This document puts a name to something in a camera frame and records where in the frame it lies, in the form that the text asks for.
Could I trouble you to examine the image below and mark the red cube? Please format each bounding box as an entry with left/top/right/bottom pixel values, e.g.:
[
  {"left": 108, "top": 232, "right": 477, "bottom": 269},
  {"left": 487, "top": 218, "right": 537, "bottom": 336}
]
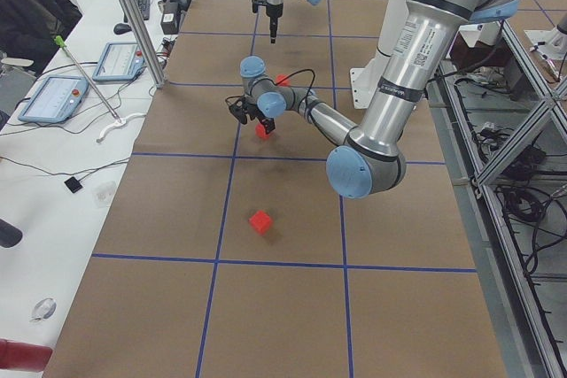
[
  {"left": 248, "top": 210, "right": 273, "bottom": 235},
  {"left": 255, "top": 124, "right": 271, "bottom": 140},
  {"left": 275, "top": 74, "right": 291, "bottom": 87}
]

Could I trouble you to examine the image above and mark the black power adapter box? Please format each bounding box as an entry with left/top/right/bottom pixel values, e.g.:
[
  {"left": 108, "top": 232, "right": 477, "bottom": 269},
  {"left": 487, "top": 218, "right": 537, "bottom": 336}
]
[{"left": 160, "top": 0, "right": 180, "bottom": 35}]

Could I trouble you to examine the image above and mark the brown paper table mat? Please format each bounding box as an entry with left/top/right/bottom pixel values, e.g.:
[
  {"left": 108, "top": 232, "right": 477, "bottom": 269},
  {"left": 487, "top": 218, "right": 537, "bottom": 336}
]
[{"left": 45, "top": 0, "right": 506, "bottom": 377}]

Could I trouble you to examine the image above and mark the white curved plastic piece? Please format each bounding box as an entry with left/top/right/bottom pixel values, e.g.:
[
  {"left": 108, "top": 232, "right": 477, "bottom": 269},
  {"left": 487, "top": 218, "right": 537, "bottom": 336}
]
[{"left": 96, "top": 112, "right": 146, "bottom": 143}]

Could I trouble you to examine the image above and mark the black computer mouse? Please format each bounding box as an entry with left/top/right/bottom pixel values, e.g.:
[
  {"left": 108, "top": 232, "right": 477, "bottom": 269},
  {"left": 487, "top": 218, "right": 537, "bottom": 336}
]
[{"left": 113, "top": 23, "right": 132, "bottom": 35}]

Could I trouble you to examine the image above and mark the far teach pendant tablet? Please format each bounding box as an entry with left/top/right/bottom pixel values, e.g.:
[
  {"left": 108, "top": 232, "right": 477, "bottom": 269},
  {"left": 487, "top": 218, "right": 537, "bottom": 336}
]
[{"left": 92, "top": 42, "right": 145, "bottom": 83}]

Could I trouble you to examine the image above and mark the teach pendant tablet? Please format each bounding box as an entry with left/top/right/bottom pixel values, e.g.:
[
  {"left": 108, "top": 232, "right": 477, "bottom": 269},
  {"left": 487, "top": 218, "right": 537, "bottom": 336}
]
[
  {"left": 92, "top": 42, "right": 145, "bottom": 83},
  {"left": 18, "top": 76, "right": 89, "bottom": 124}
]

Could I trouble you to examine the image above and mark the small black square device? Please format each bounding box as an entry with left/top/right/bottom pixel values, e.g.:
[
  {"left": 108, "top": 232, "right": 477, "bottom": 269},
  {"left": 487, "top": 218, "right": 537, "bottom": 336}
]
[{"left": 64, "top": 176, "right": 83, "bottom": 194}]

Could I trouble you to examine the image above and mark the near teach pendant tablet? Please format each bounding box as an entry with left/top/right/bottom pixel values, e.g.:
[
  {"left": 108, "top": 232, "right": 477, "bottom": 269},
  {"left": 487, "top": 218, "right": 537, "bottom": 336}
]
[{"left": 18, "top": 76, "right": 89, "bottom": 124}]

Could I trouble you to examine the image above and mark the person in black jacket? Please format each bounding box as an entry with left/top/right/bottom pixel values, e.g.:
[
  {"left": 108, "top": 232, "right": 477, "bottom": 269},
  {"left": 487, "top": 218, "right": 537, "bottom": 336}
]
[{"left": 1, "top": 0, "right": 82, "bottom": 73}]

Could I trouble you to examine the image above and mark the clear tape roll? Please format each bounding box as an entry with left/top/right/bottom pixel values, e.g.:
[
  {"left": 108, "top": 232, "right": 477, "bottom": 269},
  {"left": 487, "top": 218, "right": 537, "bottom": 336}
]
[{"left": 30, "top": 297, "right": 57, "bottom": 322}]

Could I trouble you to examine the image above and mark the red cylinder object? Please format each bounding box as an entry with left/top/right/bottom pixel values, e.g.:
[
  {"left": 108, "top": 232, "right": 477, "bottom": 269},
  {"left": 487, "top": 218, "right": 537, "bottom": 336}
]
[{"left": 1, "top": 339, "right": 53, "bottom": 373}]

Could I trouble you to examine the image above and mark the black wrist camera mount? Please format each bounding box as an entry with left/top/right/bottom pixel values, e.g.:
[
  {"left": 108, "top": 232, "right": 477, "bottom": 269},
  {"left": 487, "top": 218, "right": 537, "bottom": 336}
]
[{"left": 224, "top": 96, "right": 248, "bottom": 125}]

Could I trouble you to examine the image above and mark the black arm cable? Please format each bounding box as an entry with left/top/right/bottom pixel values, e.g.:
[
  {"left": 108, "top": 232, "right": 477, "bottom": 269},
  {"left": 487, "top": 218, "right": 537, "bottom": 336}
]
[{"left": 276, "top": 68, "right": 318, "bottom": 122}]

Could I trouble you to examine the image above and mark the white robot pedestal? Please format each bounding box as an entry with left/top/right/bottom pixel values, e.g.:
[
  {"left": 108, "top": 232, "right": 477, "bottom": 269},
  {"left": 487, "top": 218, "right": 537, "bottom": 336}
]
[{"left": 349, "top": 0, "right": 417, "bottom": 111}]

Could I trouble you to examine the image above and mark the aluminium frame post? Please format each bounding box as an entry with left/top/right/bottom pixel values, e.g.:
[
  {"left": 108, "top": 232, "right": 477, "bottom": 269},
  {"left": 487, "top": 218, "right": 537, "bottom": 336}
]
[{"left": 119, "top": 0, "right": 166, "bottom": 89}]

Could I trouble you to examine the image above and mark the metal rod green handle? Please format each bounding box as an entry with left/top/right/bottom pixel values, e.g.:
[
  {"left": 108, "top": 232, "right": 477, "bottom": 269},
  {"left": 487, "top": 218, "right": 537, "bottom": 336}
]
[{"left": 53, "top": 35, "right": 120, "bottom": 120}]

